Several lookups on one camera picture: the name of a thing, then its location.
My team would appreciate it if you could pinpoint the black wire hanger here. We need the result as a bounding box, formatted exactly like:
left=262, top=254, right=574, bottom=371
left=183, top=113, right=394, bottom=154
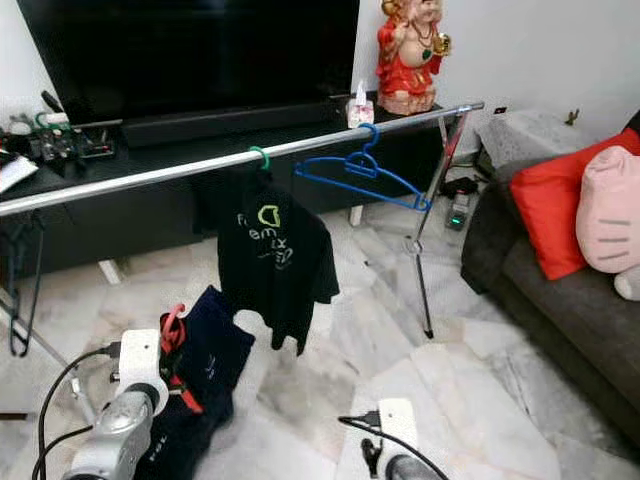
left=5, top=210, right=51, bottom=359

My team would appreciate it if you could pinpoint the green electronics board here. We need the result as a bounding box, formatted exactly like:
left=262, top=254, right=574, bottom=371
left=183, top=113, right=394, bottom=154
left=20, top=110, right=118, bottom=166

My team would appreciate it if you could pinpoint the black flat television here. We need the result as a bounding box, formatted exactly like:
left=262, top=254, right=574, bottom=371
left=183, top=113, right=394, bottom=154
left=15, top=0, right=356, bottom=123

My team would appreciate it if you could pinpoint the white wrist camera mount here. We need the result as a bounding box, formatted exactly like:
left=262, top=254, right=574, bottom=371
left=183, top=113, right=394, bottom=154
left=117, top=328, right=169, bottom=409
left=375, top=397, right=421, bottom=461

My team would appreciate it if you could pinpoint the grey white plush toy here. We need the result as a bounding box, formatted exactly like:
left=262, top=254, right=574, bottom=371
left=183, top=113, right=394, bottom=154
left=615, top=265, right=640, bottom=303

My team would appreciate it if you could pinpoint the red cushion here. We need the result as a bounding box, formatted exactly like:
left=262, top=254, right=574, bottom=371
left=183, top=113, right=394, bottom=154
left=510, top=127, right=640, bottom=282

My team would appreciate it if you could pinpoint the black soundbar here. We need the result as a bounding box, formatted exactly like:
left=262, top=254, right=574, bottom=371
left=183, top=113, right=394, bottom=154
left=120, top=95, right=336, bottom=149

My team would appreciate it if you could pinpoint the white tissue pack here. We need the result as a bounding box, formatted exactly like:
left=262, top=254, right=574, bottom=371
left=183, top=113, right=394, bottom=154
left=345, top=78, right=376, bottom=130

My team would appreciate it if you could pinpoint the dark grey fabric sofa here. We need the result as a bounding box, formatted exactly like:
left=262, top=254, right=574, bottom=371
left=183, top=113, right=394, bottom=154
left=460, top=110, right=640, bottom=451

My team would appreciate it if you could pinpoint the blue plastic hanger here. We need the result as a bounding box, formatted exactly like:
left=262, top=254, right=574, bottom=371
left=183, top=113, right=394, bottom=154
left=293, top=122, right=433, bottom=212

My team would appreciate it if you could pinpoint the red plastic hanger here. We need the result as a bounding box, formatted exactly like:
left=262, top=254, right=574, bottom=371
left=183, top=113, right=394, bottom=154
left=158, top=303, right=206, bottom=416

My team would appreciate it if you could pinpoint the side table grey cloth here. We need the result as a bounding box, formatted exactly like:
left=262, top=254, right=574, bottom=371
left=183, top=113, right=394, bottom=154
left=475, top=107, right=586, bottom=171

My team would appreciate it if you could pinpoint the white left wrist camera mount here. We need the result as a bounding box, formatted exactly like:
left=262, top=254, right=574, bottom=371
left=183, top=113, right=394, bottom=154
left=117, top=328, right=169, bottom=409

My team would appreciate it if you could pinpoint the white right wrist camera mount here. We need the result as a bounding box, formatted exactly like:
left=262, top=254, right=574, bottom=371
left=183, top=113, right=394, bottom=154
left=375, top=397, right=421, bottom=461

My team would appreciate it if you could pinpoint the silver metal clothes rack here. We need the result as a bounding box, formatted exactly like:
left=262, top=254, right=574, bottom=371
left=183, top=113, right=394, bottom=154
left=0, top=100, right=486, bottom=426

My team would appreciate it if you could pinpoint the navy garment red stripe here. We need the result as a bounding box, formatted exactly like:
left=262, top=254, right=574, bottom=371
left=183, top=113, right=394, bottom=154
left=160, top=285, right=256, bottom=480

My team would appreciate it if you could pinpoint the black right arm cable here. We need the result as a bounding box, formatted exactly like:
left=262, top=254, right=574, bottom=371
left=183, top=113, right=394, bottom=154
left=337, top=413, right=456, bottom=480

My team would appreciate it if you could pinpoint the white paper stack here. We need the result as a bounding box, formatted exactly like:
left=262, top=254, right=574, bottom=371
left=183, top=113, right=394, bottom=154
left=0, top=155, right=41, bottom=193

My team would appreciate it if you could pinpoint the red buddha statue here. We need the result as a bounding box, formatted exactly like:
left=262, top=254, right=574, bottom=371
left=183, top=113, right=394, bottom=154
left=375, top=0, right=453, bottom=117

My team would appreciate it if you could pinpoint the black television console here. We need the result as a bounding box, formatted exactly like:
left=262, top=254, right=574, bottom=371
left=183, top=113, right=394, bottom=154
left=0, top=100, right=471, bottom=286

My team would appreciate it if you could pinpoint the pink cat face cushion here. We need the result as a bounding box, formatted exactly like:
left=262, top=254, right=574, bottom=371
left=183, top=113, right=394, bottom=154
left=575, top=145, right=640, bottom=276

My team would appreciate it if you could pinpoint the black t-shirt green print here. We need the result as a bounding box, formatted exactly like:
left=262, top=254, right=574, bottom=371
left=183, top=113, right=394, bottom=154
left=215, top=172, right=341, bottom=356

